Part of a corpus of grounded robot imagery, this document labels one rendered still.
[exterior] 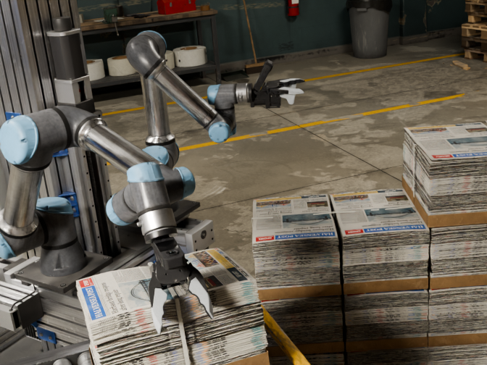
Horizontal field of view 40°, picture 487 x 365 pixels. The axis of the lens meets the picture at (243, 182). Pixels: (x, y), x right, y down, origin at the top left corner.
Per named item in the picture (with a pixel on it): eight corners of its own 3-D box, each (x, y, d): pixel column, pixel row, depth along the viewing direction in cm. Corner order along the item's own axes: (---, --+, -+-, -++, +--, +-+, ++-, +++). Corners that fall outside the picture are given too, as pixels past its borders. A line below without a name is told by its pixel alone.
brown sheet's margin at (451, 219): (401, 185, 253) (401, 174, 251) (478, 179, 252) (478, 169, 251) (427, 227, 217) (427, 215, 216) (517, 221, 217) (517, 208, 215)
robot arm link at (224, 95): (211, 104, 257) (209, 82, 253) (239, 103, 255) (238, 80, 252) (208, 109, 249) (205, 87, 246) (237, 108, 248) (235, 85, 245)
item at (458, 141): (403, 129, 244) (403, 126, 244) (482, 123, 244) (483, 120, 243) (430, 163, 210) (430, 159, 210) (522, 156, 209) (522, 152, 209)
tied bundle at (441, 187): (401, 187, 253) (401, 128, 245) (479, 181, 252) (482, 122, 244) (426, 229, 218) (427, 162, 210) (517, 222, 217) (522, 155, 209)
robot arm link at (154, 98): (144, 178, 259) (124, 35, 239) (153, 165, 272) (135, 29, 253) (175, 177, 257) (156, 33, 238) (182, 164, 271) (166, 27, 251)
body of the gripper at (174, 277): (188, 285, 147) (174, 233, 150) (194, 280, 139) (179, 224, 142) (154, 295, 145) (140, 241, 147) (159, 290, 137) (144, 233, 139)
